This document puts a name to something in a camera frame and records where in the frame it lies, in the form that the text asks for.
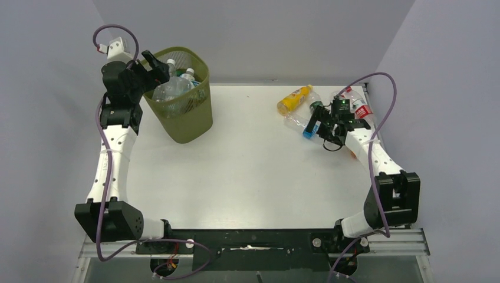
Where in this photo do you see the blue label water bottle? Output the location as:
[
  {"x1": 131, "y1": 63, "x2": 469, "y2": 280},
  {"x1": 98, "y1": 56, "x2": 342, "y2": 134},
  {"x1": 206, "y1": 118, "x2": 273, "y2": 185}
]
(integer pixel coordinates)
[{"x1": 284, "y1": 113, "x2": 322, "y2": 143}]

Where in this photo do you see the large clear plastic bottle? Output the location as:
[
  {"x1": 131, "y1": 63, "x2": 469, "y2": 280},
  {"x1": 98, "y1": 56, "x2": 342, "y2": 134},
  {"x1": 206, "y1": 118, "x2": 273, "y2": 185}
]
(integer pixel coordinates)
[{"x1": 152, "y1": 59, "x2": 192, "y2": 102}]

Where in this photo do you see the blue green lemon drink bottle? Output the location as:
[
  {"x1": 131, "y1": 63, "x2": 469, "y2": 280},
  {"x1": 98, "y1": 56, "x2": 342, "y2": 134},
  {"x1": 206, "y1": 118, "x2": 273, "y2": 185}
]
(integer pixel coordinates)
[{"x1": 181, "y1": 68, "x2": 200, "y2": 88}]

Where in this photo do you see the dark green label bottle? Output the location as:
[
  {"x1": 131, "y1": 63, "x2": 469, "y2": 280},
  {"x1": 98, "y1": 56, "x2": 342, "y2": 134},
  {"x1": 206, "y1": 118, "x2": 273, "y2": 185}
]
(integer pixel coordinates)
[{"x1": 309, "y1": 100, "x2": 324, "y2": 114}]

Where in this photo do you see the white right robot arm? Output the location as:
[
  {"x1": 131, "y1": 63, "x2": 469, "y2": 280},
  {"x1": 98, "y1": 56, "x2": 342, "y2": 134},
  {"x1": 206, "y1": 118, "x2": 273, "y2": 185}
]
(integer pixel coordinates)
[{"x1": 303, "y1": 99, "x2": 421, "y2": 252}]

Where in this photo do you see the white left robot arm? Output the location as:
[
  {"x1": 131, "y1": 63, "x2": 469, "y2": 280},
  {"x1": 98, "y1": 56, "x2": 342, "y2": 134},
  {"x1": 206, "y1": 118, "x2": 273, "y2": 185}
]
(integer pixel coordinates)
[{"x1": 74, "y1": 37, "x2": 170, "y2": 243}]

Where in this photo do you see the green plastic mesh bin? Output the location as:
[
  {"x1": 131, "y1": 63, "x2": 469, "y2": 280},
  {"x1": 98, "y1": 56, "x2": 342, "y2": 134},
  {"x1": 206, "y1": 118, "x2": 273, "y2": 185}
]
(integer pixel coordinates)
[{"x1": 143, "y1": 47, "x2": 213, "y2": 144}]

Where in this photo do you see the red label bottle red cap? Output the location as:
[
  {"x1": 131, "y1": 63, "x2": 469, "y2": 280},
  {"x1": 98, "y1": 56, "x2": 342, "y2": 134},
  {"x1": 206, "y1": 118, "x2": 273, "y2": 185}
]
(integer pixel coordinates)
[{"x1": 329, "y1": 91, "x2": 348, "y2": 104}]

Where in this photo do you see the yellow juice bottle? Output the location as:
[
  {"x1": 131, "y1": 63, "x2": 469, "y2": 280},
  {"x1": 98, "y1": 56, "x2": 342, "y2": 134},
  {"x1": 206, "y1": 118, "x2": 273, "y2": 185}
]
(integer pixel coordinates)
[{"x1": 277, "y1": 84, "x2": 314, "y2": 116}]

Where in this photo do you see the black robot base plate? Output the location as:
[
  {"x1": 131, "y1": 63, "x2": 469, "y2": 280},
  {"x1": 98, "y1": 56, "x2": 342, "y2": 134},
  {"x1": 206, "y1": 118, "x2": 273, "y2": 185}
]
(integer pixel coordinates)
[{"x1": 136, "y1": 228, "x2": 369, "y2": 272}]

